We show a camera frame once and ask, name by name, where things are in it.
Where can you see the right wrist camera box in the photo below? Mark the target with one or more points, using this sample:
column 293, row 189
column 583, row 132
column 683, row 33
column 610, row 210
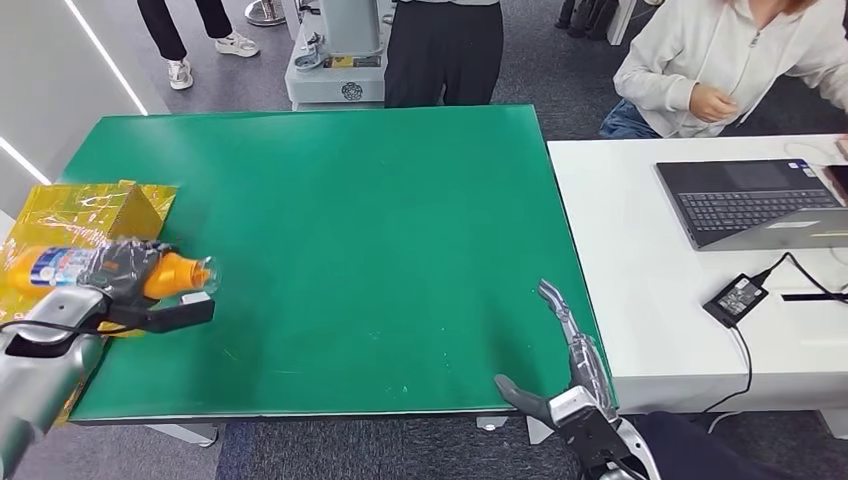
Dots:
column 583, row 427

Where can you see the white desk leg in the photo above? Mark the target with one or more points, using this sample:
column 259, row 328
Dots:
column 835, row 424

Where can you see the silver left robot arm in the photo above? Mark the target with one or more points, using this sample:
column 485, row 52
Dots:
column 40, row 378

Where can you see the black chair legs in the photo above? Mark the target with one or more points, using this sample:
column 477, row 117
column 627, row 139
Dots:
column 586, row 16

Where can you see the dark grey laptop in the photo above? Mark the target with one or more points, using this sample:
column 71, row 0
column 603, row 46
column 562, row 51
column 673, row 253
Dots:
column 752, row 202

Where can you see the round metal stand base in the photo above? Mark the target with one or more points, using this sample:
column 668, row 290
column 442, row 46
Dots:
column 262, row 12

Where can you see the seated person's right hand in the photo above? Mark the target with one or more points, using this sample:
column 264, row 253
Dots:
column 712, row 102

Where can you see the orange plastic bottle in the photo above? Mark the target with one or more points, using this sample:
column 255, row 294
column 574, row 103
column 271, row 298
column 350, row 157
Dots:
column 173, row 275

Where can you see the yellow film-wrapped cardboard box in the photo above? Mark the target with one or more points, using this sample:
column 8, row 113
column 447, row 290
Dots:
column 79, row 212

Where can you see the walking person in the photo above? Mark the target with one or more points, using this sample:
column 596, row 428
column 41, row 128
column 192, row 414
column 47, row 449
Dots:
column 166, row 33

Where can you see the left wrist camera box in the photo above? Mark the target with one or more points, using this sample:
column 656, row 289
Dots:
column 172, row 316

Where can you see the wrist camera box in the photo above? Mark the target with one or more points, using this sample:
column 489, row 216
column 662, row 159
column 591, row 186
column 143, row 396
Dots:
column 172, row 316
column 583, row 427

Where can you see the black power adapter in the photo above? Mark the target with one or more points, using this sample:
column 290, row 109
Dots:
column 735, row 300

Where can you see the black seat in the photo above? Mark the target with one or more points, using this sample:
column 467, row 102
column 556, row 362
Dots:
column 709, row 454

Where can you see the white furniture panel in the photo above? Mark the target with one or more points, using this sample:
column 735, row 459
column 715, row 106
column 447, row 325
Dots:
column 623, row 18

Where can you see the seated person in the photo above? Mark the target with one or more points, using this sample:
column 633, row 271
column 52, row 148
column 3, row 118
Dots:
column 715, row 46

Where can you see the standing person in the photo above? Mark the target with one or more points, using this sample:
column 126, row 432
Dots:
column 444, row 53

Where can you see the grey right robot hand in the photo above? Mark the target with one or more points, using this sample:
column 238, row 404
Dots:
column 586, row 364

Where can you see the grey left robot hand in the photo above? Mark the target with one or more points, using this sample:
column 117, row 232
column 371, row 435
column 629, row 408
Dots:
column 122, row 272

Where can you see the white table foot bracket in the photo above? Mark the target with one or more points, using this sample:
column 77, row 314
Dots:
column 189, row 434
column 536, row 430
column 490, row 423

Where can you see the grey machine base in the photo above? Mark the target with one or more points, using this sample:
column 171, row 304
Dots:
column 334, row 76

